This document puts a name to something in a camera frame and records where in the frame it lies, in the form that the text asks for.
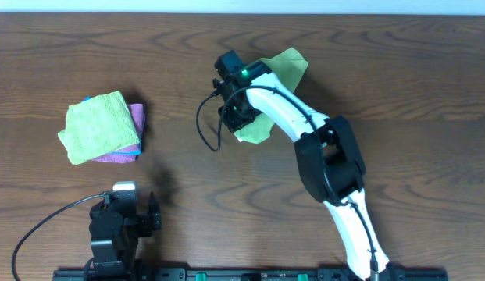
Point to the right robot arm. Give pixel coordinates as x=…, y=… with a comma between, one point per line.
x=330, y=163

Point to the folded purple cloth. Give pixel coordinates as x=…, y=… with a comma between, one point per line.
x=130, y=153

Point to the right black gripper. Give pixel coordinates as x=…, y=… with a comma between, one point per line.
x=233, y=125

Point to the folded green cloth on stack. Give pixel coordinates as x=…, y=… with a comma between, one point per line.
x=69, y=136

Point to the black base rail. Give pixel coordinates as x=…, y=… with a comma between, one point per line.
x=179, y=274

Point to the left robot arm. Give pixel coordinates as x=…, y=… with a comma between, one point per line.
x=116, y=228

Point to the folded blue cloth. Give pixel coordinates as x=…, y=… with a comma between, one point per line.
x=110, y=127

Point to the green microfiber cloth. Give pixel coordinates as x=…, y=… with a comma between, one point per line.
x=289, y=66

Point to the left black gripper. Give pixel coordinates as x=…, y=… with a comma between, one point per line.
x=144, y=220

